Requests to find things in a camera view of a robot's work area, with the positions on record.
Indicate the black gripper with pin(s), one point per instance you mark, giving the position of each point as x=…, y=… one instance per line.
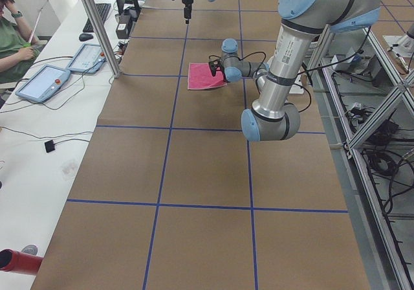
x=186, y=2
x=217, y=68

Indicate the pink and grey towel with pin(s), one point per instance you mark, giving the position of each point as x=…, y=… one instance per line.
x=200, y=77

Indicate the black power box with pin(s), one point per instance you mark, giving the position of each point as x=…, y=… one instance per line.
x=124, y=26

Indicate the far teach pendant tablet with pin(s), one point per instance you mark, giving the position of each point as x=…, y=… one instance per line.
x=88, y=59

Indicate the teach pendant tablet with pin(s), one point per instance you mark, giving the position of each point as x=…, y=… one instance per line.
x=88, y=59
x=44, y=84

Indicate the black computer mouse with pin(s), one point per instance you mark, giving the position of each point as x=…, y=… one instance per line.
x=85, y=37

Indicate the near teach pendant tablet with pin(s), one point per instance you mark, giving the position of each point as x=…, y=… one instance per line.
x=44, y=84

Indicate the person in green shirt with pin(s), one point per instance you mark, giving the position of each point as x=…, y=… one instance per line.
x=18, y=43

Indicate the small black square device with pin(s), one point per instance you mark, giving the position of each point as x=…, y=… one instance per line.
x=49, y=146

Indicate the red cylinder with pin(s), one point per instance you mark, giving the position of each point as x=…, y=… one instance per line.
x=19, y=262

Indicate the aluminium frame post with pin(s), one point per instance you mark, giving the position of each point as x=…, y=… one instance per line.
x=103, y=39

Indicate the aluminium frame rail structure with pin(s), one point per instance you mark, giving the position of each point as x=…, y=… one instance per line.
x=366, y=104

